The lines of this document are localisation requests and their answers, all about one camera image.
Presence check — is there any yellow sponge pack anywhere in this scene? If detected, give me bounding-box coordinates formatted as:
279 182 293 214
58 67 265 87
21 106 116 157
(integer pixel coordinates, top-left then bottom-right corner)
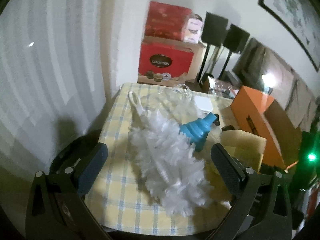
208 129 267 172

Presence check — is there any blue collapsible funnel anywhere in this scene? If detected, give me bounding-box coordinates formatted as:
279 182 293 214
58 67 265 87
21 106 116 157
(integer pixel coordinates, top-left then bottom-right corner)
180 112 215 152

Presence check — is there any white square charger box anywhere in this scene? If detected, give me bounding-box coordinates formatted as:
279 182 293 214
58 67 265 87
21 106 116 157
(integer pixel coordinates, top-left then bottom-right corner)
194 95 213 112

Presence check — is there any yellow checkered tablecloth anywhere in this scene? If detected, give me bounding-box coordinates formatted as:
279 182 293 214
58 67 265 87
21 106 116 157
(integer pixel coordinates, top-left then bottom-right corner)
85 83 231 236

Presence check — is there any orange cardboard box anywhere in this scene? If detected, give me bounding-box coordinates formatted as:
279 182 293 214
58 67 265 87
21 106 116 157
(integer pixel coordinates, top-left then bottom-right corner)
231 86 302 170

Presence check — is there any bright video light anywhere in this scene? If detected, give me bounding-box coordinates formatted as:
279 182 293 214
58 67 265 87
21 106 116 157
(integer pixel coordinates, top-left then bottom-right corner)
261 73 278 88

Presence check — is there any plastic bag of items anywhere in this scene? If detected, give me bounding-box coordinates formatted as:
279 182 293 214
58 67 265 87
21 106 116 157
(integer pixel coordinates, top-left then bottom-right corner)
208 76 239 99

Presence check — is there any beige sofa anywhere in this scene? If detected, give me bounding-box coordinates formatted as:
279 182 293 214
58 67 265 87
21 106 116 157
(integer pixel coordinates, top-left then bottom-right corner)
233 38 318 132

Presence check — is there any right black speaker on stand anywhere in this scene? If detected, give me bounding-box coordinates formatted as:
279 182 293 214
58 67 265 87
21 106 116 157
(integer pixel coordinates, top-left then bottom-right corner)
218 24 250 80

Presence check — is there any red collection gift box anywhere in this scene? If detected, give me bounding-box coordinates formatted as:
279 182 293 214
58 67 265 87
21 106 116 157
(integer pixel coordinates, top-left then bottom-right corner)
138 42 194 78

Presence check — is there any pink white small box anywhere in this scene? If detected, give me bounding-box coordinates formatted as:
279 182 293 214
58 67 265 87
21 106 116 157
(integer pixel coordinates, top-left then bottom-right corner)
183 17 203 44

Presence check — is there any red patterned gift bag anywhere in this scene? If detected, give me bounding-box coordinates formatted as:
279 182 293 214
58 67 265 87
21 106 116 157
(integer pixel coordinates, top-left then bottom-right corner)
144 1 193 41

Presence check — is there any framed wall picture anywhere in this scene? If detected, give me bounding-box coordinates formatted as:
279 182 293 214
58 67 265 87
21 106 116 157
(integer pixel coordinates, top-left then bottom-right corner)
258 0 319 71

